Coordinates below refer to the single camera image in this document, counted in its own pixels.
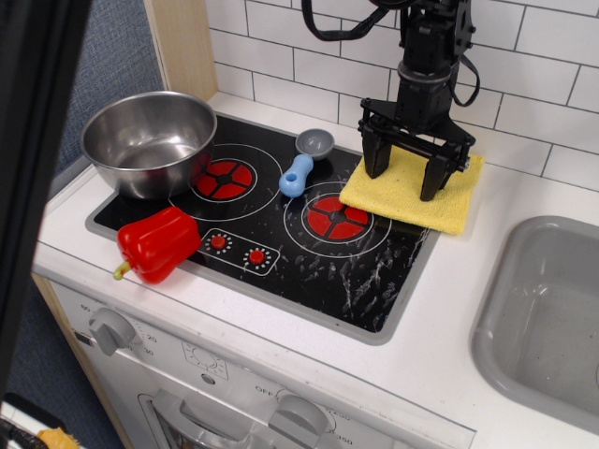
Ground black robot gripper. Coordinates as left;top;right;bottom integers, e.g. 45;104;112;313
358;63;475;202

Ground yellow cloth napkin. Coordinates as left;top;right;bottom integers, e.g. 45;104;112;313
340;147;485;235

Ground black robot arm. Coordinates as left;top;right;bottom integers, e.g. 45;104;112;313
358;1;475;201

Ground black toy stovetop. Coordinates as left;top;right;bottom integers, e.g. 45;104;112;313
86;115;438;345

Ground grey toy sink basin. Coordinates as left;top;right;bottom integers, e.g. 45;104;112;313
472;216;598;433

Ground stainless steel bowl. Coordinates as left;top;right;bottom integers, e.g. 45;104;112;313
80;91;217;199

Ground wooden side panel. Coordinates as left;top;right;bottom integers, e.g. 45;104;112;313
144;0;218;101

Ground red toy bell pepper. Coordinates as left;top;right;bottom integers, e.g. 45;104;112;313
113;207;201;284

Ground grey right oven knob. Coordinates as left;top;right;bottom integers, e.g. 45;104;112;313
269;396;329;448

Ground grey oven knob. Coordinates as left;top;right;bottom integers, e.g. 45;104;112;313
269;396;329;448
89;308;136;356

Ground white toy oven front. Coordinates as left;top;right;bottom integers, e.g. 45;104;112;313
40;280;475;448

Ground grey left oven knob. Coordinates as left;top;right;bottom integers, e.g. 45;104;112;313
89;308;136;356

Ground yellow black object bottom left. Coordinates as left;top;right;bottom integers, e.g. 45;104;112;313
1;418;82;449

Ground blue handled grey scoop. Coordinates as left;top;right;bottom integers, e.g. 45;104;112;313
279;128;335;198

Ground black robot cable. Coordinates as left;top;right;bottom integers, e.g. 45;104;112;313
301;0;482;108

